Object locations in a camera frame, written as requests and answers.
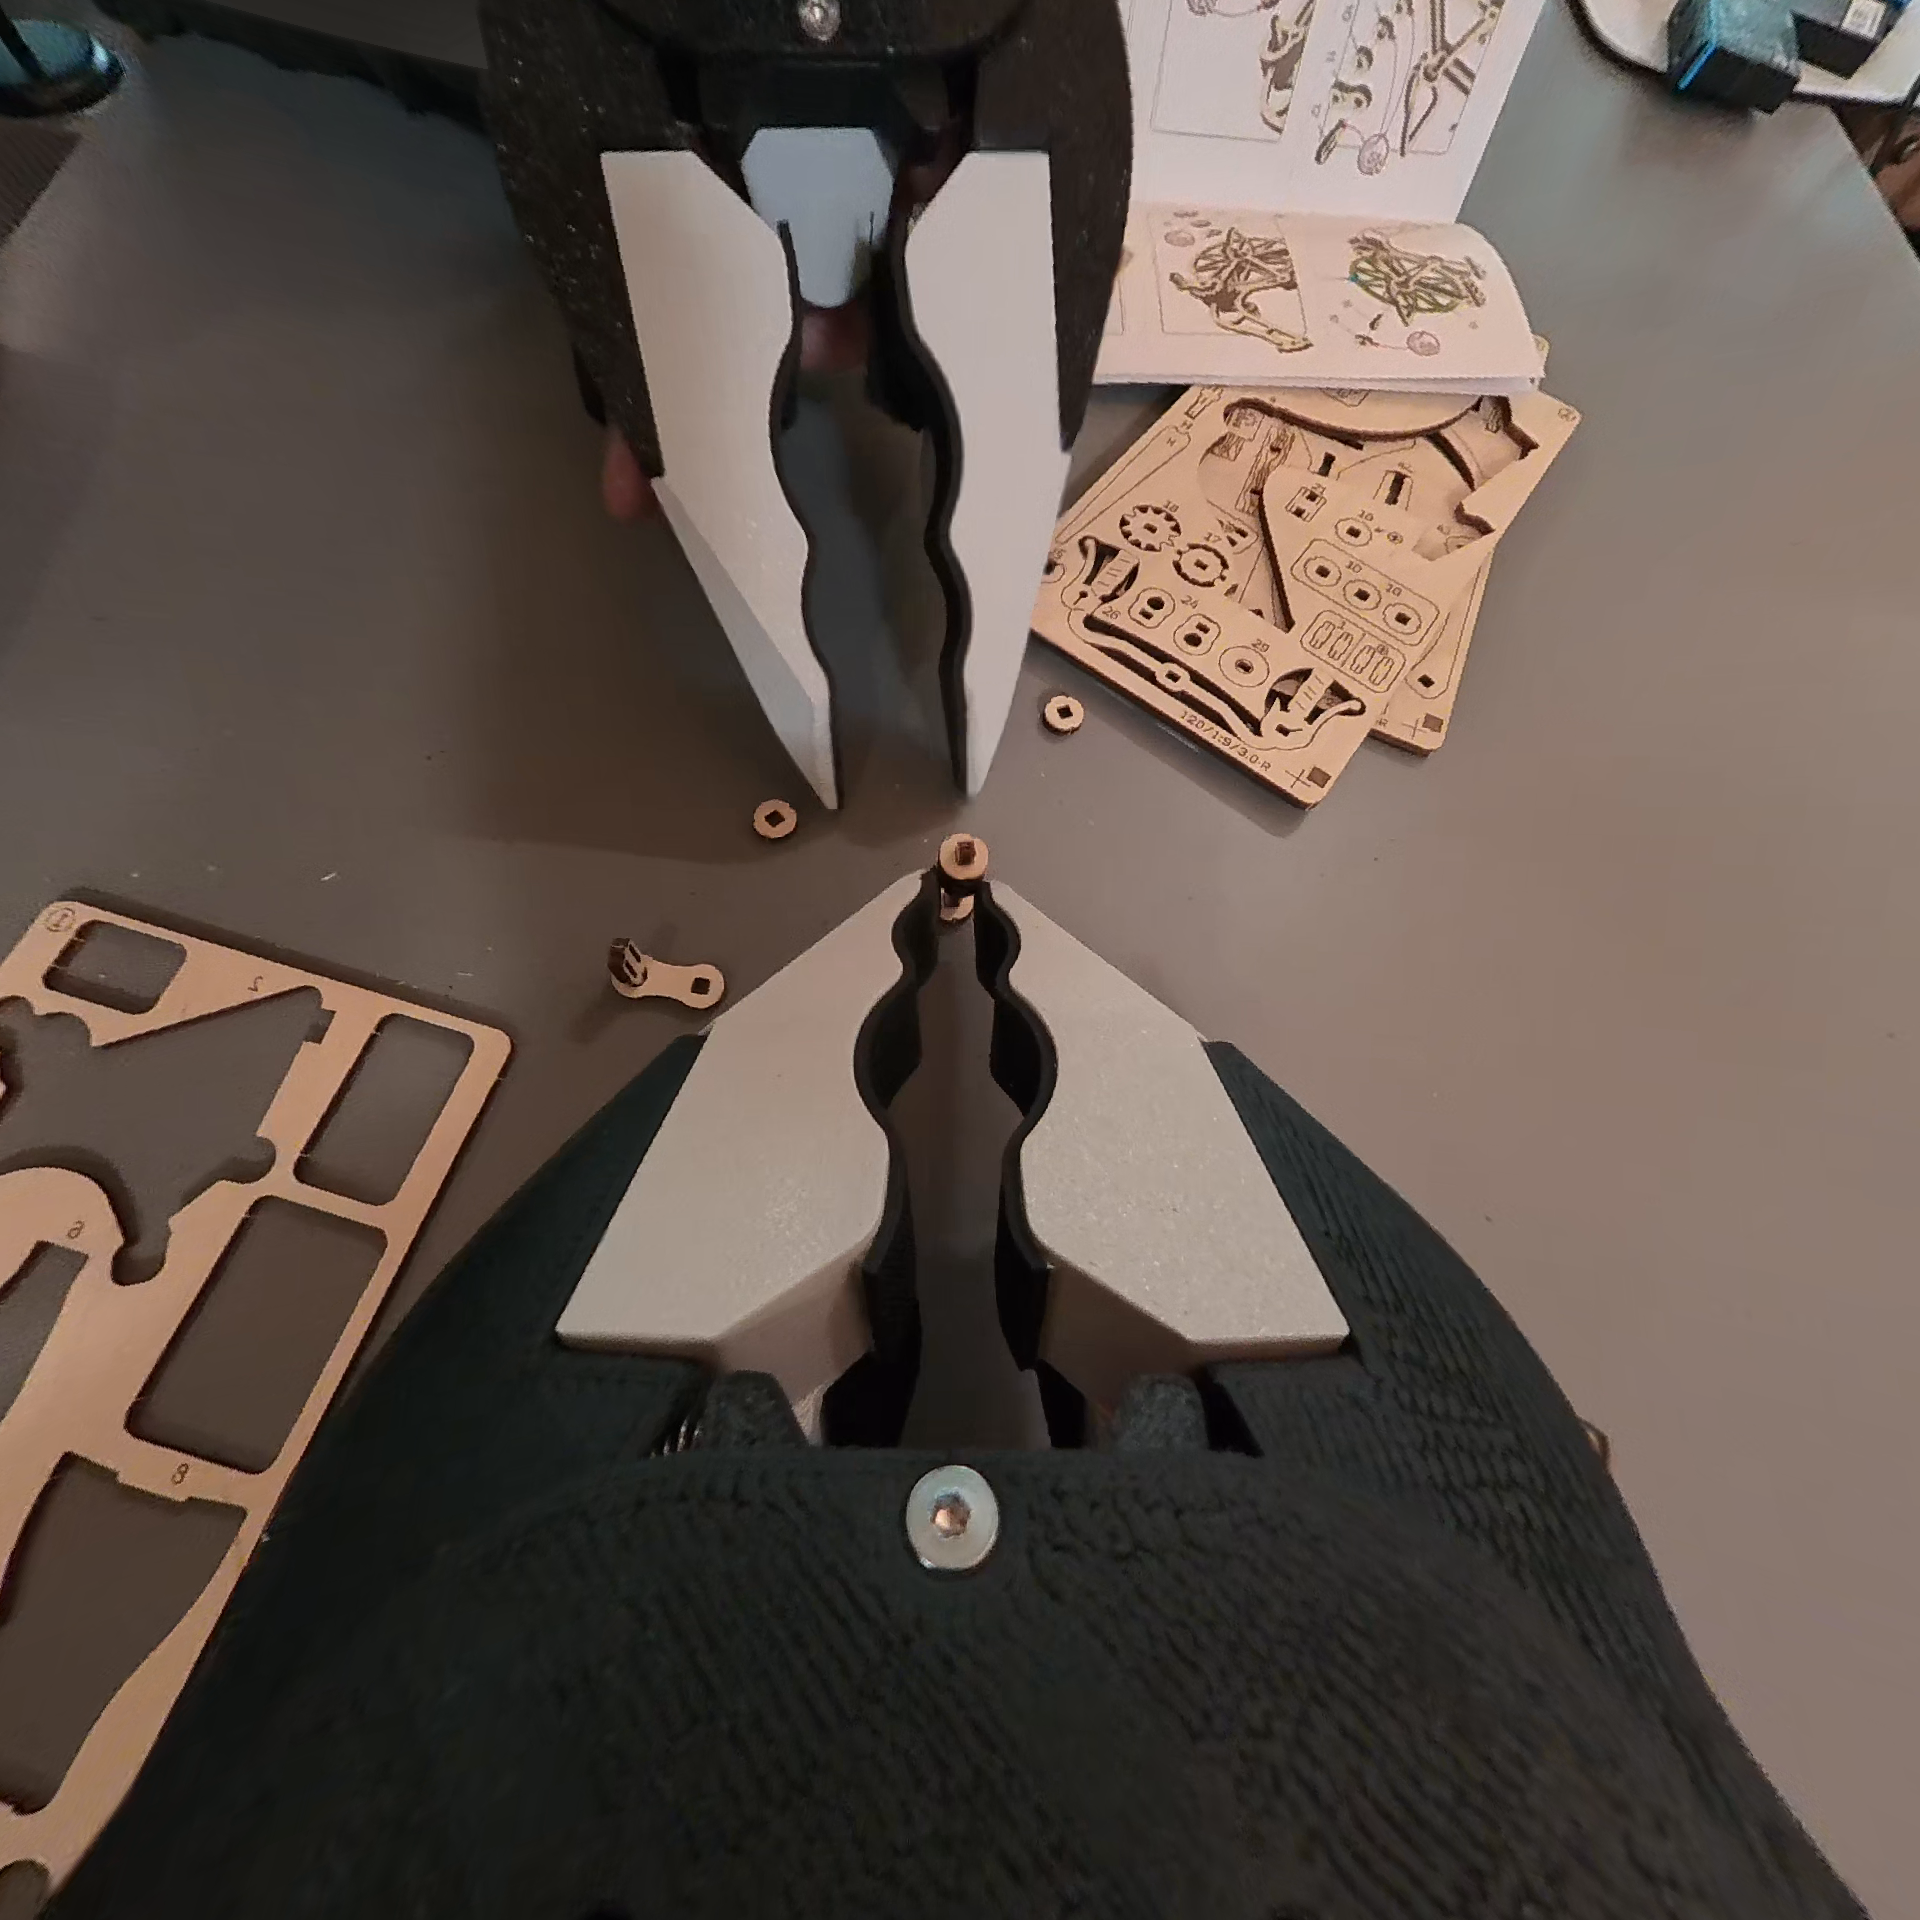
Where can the wooden sheet with gear parts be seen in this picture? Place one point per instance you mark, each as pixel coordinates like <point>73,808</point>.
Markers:
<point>1201,639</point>

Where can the wooden crank part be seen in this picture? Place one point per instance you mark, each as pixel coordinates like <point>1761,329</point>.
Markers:
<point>683,984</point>

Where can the small wooden peg part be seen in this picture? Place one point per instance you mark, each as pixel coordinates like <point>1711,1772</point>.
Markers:
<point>961,857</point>

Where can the person's left hand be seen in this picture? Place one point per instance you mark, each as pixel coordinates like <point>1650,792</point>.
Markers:
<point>627,481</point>

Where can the wooden sheet with cut-outs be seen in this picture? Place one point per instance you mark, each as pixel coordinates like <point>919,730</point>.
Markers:
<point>1523,435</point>

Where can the paper instruction booklet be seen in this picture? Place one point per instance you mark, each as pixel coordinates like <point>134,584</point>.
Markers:
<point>1349,283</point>

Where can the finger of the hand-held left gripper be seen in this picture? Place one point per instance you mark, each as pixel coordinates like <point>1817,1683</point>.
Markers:
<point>997,390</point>
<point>705,390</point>

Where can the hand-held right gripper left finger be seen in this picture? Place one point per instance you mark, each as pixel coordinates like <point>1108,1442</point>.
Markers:
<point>722,1200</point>

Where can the dark labelled box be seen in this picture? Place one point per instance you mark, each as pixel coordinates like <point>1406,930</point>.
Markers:
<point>1862,27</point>

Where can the black and blue box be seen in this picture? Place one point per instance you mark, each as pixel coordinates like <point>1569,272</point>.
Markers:
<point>1725,52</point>

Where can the emptied wooden part sheet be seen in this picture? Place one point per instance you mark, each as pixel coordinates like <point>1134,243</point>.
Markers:
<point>225,975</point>

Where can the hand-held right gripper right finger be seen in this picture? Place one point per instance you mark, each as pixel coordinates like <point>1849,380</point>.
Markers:
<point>1171,1200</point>

